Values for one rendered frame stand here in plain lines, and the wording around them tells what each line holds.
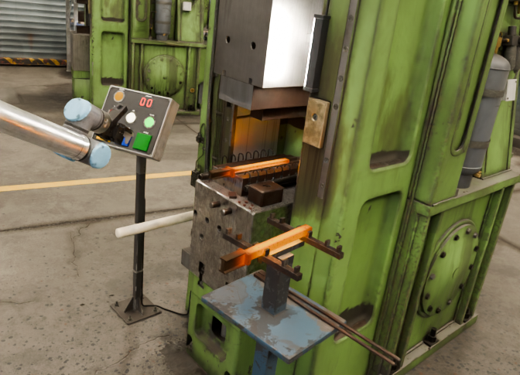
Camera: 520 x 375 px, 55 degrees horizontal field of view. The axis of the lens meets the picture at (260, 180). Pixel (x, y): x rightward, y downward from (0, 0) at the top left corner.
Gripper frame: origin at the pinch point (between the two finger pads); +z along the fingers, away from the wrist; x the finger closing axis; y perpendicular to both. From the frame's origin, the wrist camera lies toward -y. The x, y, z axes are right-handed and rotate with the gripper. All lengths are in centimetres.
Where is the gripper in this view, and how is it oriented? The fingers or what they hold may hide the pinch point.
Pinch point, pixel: (131, 133)
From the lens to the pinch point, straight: 220.7
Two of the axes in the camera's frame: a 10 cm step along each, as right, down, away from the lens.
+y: -3.0, 9.5, -1.2
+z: 2.9, 2.1, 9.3
